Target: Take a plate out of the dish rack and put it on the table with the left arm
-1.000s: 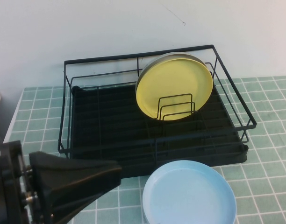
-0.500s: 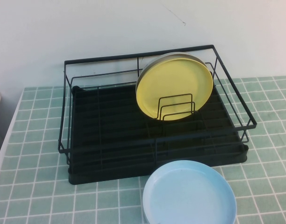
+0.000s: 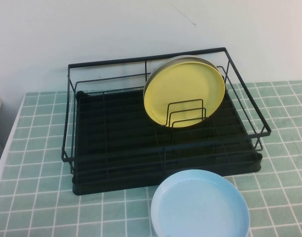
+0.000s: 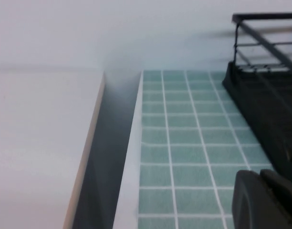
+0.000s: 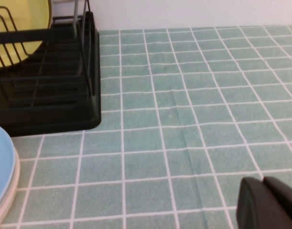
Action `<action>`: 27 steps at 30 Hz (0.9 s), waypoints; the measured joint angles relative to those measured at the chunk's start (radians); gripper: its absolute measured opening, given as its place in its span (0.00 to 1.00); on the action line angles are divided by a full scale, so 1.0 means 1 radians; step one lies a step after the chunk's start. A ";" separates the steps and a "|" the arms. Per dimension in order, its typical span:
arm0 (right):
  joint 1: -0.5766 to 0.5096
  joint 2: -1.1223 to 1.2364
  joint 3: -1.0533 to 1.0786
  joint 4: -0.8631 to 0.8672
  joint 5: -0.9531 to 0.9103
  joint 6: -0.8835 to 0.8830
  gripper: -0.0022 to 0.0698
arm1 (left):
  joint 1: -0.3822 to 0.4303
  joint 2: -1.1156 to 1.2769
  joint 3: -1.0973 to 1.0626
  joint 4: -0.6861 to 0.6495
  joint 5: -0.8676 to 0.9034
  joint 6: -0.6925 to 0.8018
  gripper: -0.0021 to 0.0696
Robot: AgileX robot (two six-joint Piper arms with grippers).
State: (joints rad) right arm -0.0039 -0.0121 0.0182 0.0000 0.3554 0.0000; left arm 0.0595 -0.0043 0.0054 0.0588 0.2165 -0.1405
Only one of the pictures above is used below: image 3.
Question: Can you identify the light blue plate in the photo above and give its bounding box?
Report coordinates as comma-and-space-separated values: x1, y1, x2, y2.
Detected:
150, 169, 251, 237

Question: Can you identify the yellow plate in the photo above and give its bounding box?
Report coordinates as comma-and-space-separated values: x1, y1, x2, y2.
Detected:
143, 61, 227, 130

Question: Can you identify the grey plate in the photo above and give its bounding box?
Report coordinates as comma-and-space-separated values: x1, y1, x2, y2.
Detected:
143, 56, 218, 96

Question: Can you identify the pale green plate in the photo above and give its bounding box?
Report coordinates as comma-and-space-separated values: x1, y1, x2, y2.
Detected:
151, 218, 166, 237

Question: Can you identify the black plastic drip tray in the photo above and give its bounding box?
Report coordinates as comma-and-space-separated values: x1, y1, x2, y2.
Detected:
71, 90, 263, 197

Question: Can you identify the green tile-pattern tablecloth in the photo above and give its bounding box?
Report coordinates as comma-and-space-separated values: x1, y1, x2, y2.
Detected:
0, 80, 302, 237

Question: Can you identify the black wire dish rack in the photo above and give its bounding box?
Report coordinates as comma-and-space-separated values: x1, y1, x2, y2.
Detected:
61, 47, 272, 175

